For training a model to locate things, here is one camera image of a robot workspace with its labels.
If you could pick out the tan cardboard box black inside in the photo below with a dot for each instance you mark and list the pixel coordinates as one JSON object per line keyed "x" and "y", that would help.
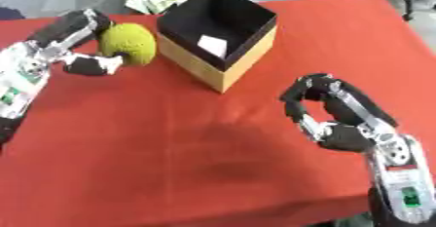
{"x": 218, "y": 39}

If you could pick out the white paper slip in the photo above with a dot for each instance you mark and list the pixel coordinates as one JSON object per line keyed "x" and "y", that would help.
{"x": 212, "y": 45}

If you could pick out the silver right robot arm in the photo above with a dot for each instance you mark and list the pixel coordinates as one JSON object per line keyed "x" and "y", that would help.
{"x": 401, "y": 185}

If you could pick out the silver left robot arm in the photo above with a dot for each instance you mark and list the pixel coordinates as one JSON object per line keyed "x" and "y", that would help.
{"x": 20, "y": 81}

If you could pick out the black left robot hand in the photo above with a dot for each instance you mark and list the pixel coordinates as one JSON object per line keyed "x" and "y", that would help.
{"x": 76, "y": 26}

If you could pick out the green knitted ball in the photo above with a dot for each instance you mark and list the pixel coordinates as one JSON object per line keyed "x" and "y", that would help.
{"x": 129, "y": 44}

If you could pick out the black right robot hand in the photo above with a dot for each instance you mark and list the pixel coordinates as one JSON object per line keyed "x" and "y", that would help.
{"x": 344, "y": 107}

